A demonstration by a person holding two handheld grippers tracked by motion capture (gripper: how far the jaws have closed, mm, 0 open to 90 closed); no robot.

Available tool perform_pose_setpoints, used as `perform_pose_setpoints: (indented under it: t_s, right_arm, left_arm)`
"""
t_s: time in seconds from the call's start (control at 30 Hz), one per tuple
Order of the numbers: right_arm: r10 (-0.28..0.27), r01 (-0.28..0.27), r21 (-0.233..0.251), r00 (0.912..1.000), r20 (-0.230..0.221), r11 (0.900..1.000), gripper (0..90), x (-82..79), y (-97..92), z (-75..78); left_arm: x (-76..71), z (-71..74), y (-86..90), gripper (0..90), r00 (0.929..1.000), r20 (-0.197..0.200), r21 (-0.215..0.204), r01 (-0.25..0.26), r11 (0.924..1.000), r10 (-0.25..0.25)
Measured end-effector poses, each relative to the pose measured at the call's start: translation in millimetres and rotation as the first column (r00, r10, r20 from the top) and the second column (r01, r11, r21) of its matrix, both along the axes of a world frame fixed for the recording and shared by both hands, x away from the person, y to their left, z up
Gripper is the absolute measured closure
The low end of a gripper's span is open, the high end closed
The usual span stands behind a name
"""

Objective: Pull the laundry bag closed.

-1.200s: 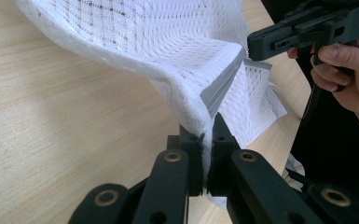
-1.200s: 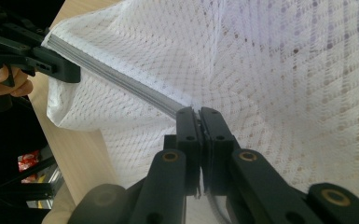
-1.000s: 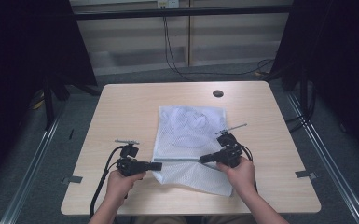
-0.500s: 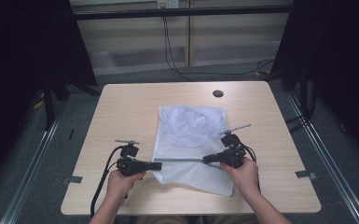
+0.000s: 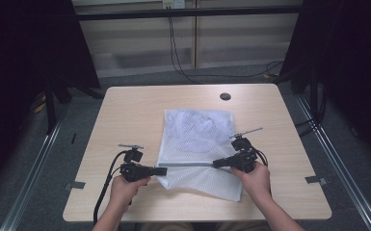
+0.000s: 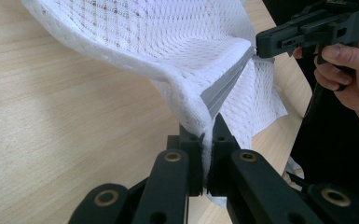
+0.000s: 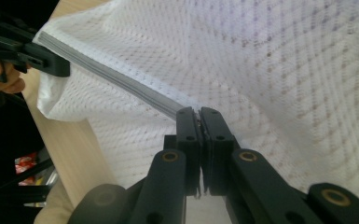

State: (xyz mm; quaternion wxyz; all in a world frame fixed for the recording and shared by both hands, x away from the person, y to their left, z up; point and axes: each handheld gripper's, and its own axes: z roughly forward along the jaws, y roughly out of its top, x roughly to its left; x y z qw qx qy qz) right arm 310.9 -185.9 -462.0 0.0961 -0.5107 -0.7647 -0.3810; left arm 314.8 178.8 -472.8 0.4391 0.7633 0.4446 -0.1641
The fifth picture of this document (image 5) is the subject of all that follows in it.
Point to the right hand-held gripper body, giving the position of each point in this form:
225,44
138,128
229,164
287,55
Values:
245,159

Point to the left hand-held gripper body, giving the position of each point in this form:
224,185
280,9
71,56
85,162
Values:
134,171

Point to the white mesh laundry bag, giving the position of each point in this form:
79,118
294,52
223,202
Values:
192,144

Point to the person's left hand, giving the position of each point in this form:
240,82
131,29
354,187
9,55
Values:
123,192

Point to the person's right hand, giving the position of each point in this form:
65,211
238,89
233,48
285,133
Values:
257,183

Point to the white printed garment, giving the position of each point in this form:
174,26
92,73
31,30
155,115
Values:
196,123

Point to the black metal stand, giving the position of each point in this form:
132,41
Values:
50,109

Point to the black curtain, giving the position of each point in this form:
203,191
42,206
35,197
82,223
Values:
350,64
29,64

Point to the black horizontal bar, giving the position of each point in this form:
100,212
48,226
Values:
186,12

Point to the white power outlet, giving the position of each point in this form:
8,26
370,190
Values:
173,4

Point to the grey metal table bracket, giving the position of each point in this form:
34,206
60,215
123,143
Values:
316,180
75,185

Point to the metal floor rail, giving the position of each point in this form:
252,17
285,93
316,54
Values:
340,166
29,179

